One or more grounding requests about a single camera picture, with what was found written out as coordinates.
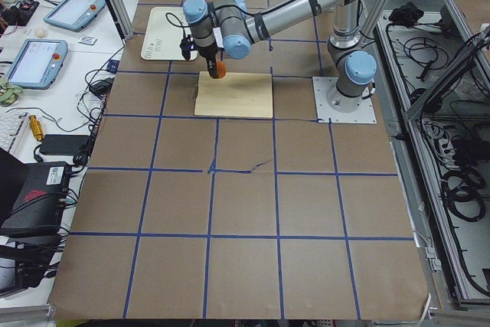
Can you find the black red computer box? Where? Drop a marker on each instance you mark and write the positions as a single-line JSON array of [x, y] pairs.
[[32, 198]]

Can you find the black power adapter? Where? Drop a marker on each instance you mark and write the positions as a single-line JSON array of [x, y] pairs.
[[56, 144]]

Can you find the teach pendant tablet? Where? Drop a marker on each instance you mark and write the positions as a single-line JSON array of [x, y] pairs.
[[74, 15], [37, 64]]

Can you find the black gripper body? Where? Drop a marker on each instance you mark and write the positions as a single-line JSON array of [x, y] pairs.
[[207, 52]]

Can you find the pale green bear tray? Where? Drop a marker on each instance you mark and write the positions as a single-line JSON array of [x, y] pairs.
[[163, 34]]

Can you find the upper teach pendant tablet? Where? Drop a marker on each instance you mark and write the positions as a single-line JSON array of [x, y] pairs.
[[74, 15]]

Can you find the orange fruit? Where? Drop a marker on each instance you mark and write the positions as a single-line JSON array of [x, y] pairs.
[[219, 70]]

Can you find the bamboo cutting board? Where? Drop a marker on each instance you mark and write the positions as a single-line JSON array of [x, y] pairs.
[[241, 95]]

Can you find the lower teach pendant tablet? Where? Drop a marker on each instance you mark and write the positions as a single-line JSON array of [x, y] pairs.
[[37, 64]]

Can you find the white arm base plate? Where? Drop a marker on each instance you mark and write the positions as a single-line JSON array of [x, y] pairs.
[[332, 107]]

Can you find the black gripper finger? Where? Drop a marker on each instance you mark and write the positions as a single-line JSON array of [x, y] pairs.
[[212, 67]]

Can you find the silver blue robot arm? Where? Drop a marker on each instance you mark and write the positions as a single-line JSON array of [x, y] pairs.
[[240, 29]]

